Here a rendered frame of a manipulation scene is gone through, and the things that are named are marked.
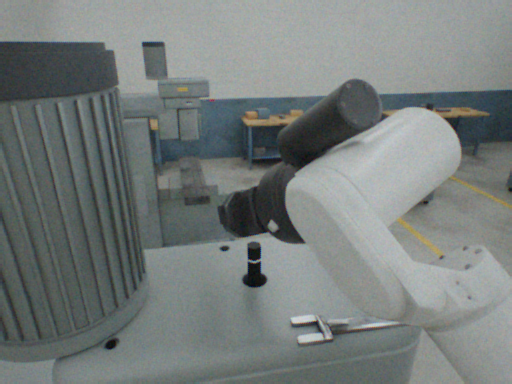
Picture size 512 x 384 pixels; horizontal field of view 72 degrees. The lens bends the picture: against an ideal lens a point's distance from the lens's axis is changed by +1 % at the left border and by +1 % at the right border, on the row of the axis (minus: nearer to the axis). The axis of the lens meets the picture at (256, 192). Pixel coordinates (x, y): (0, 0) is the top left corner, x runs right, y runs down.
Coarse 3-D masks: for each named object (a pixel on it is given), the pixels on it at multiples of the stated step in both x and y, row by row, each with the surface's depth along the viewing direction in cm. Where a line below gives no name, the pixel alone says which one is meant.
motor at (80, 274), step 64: (0, 64) 27; (64, 64) 30; (0, 128) 29; (64, 128) 31; (0, 192) 31; (64, 192) 33; (128, 192) 41; (0, 256) 33; (64, 256) 35; (128, 256) 42; (0, 320) 36; (64, 320) 37; (128, 320) 43
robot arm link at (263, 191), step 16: (272, 176) 32; (240, 192) 40; (256, 192) 35; (224, 208) 40; (240, 208) 40; (256, 208) 35; (272, 208) 31; (224, 224) 41; (240, 224) 40; (256, 224) 37; (272, 224) 32; (288, 240) 34
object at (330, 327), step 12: (300, 324) 43; (312, 324) 43; (324, 324) 42; (336, 324) 42; (348, 324) 42; (360, 324) 42; (372, 324) 42; (384, 324) 42; (396, 324) 42; (300, 336) 40; (312, 336) 40; (324, 336) 40
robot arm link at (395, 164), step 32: (352, 96) 22; (288, 128) 28; (320, 128) 24; (352, 128) 22; (384, 128) 25; (416, 128) 24; (448, 128) 25; (288, 160) 30; (320, 160) 25; (352, 160) 23; (384, 160) 23; (416, 160) 23; (448, 160) 24; (384, 192) 22; (416, 192) 23; (288, 224) 30; (384, 224) 23
